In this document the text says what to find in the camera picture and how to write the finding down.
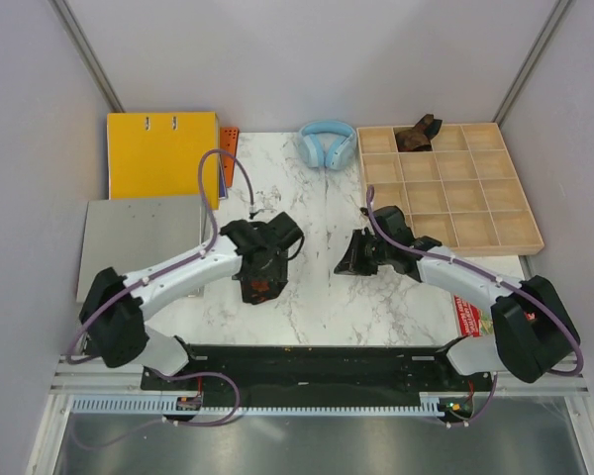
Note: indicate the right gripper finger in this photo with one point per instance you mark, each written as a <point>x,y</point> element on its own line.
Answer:
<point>362,242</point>
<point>355,262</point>

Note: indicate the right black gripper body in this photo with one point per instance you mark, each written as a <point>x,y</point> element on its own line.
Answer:
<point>384,249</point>

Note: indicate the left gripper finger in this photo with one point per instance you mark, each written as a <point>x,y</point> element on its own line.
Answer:
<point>277,279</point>
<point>248,292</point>

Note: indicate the black orange floral tie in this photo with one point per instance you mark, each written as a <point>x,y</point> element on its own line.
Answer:
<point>259,277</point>

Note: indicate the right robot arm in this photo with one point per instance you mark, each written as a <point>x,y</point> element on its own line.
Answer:
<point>532,331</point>

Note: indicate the purple notebook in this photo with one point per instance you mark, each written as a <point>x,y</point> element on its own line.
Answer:
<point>223,189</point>

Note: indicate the wooden compartment tray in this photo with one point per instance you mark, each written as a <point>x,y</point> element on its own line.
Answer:
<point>464,190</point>

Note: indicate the orange perforated board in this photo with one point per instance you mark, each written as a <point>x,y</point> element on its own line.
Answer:
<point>229,142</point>

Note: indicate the red treehouse book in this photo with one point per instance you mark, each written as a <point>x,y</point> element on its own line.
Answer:
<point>471,321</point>

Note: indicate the light blue headphones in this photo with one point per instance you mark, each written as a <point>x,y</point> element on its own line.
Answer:
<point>327,144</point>

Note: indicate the brown rolled tie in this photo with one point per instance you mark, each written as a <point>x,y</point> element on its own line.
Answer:
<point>419,137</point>

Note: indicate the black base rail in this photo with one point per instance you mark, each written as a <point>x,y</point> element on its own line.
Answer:
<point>317,374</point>

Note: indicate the yellow ring binder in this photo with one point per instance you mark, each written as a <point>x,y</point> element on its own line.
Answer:
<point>157,154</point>

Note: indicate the white cable duct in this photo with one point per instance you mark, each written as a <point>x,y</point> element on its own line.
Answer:
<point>174,406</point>

